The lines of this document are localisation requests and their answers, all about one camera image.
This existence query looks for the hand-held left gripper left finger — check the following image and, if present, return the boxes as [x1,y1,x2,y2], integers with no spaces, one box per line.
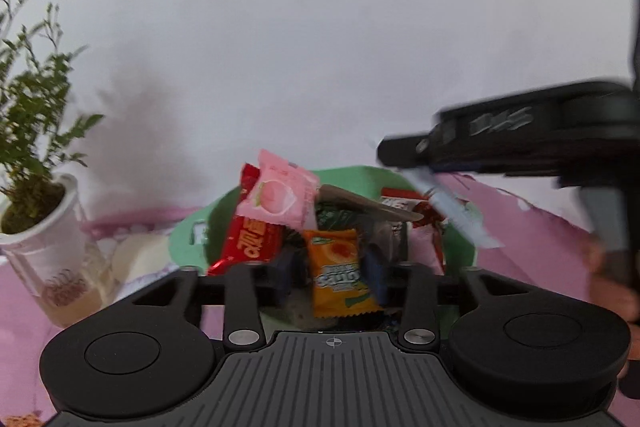
[131,252,306,354]

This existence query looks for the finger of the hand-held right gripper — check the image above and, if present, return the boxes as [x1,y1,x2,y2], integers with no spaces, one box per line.
[376,92,564,175]

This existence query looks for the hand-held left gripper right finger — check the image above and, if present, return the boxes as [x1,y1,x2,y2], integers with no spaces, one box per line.
[361,244,531,354]

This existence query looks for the orange candy packet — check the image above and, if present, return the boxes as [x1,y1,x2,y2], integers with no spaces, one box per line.
[301,228,385,319]

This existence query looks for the red bar packet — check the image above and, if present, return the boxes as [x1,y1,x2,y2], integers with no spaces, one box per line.
[206,163,285,277]

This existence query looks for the red printed snack packet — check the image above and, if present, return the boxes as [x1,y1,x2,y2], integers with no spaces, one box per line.
[379,187,448,275]

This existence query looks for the green date snack packet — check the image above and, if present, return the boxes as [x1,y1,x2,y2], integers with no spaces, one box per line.
[314,201,363,233]

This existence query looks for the white blue thin packet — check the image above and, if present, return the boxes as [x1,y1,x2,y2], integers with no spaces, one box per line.
[369,137,505,251]

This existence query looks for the pink peach snack packet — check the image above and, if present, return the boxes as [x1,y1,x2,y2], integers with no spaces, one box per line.
[235,148,321,229]

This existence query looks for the green plastic bowl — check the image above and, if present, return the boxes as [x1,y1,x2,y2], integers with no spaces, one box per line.
[171,164,482,323]

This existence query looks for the person's right hand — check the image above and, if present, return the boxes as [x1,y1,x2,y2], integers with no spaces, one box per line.
[584,234,640,325]

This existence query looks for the pink printed tablecloth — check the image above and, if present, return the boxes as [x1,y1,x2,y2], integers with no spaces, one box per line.
[0,172,640,427]

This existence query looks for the plant in white cup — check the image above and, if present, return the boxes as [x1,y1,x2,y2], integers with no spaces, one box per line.
[0,0,113,329]

